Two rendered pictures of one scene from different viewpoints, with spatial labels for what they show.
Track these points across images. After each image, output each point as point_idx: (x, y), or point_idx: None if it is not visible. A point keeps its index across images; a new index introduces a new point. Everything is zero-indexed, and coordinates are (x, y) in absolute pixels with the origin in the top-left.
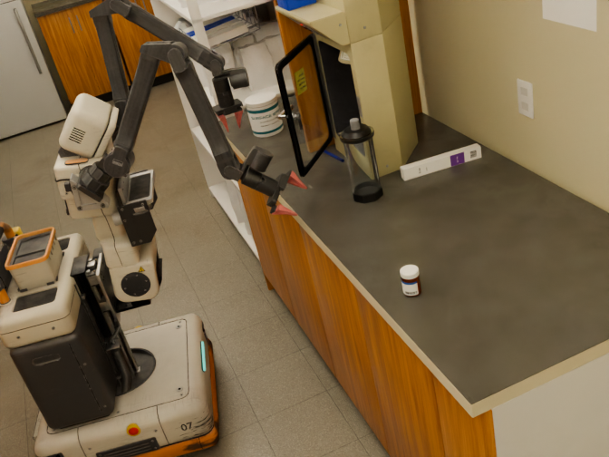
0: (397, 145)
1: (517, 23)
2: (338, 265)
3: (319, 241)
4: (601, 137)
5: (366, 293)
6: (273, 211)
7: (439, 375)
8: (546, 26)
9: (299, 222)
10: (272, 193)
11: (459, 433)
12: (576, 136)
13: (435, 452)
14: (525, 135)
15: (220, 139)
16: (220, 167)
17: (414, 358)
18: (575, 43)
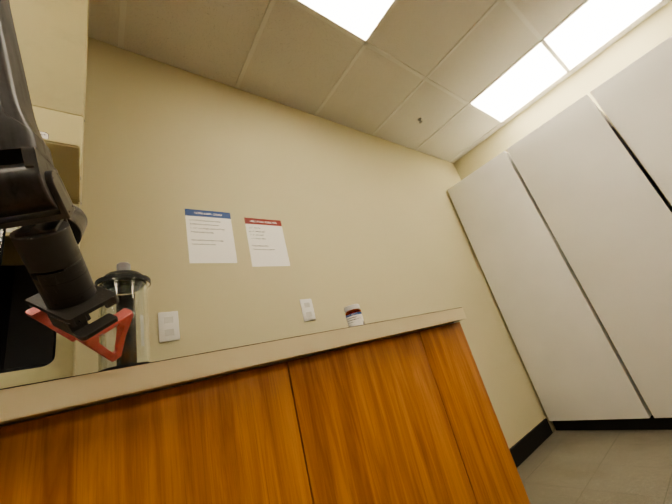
0: (75, 360)
1: (159, 271)
2: (289, 350)
3: (221, 357)
4: (250, 322)
5: (356, 330)
6: (109, 324)
7: (443, 316)
8: (193, 267)
9: (97, 392)
10: (93, 292)
11: (459, 384)
12: (229, 331)
13: (458, 492)
14: None
15: (34, 120)
16: (40, 161)
17: (408, 366)
18: (221, 272)
